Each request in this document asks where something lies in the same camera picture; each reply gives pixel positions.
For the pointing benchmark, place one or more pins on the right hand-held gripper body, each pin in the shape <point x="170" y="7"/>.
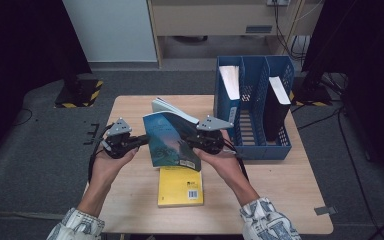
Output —
<point x="210" y="136"/>

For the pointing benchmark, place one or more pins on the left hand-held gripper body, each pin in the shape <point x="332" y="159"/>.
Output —
<point x="120" y="140"/>

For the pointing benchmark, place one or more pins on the illustrated teal book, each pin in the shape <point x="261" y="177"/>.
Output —
<point x="168" y="140"/>

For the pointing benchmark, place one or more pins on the blue book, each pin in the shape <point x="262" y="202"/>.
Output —
<point x="229" y="100"/>

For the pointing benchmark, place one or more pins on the yellow book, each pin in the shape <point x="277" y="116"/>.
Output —
<point x="180" y="186"/>

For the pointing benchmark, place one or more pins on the blue file rack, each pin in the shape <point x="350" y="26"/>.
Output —
<point x="263" y="153"/>

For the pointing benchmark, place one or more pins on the black book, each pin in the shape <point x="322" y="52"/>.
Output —
<point x="275" y="113"/>

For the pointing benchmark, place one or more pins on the person's left hand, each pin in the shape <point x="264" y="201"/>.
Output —
<point x="108" y="168"/>

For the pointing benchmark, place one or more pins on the person's right hand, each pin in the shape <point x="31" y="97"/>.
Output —
<point x="223" y="165"/>

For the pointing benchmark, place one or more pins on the striped stand base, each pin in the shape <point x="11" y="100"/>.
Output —
<point x="310" y="96"/>
<point x="80" y="96"/>

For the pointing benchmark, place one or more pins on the white panel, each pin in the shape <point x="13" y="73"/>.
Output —
<point x="110" y="30"/>

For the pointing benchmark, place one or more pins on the beige wooden cabinet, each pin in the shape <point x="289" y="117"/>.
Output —
<point x="206" y="20"/>

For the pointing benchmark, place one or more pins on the grey tape piece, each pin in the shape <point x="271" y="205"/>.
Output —
<point x="325" y="210"/>

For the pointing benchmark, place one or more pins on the black curtain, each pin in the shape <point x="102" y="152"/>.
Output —
<point x="363" y="50"/>
<point x="13" y="50"/>

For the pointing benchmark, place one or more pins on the white power strip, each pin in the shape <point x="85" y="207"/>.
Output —
<point x="277" y="2"/>

